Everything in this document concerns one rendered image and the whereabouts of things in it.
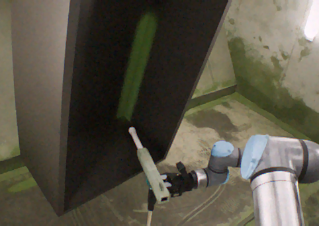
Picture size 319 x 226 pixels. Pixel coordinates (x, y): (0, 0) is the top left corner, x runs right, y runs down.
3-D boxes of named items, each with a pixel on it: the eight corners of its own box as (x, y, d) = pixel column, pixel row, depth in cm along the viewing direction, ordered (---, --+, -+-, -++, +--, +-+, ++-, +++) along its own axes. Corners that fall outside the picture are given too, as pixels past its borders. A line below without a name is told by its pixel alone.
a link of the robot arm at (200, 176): (208, 178, 129) (199, 163, 136) (198, 180, 127) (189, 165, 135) (204, 191, 134) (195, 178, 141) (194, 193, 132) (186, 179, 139)
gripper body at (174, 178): (169, 198, 129) (194, 193, 133) (173, 184, 124) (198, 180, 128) (163, 186, 135) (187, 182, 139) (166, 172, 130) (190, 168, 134)
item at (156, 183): (164, 228, 125) (171, 191, 113) (153, 230, 123) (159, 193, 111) (134, 158, 163) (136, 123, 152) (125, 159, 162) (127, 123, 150)
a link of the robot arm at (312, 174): (349, 143, 70) (259, 147, 137) (307, 137, 70) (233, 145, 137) (345, 188, 68) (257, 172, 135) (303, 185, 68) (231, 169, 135)
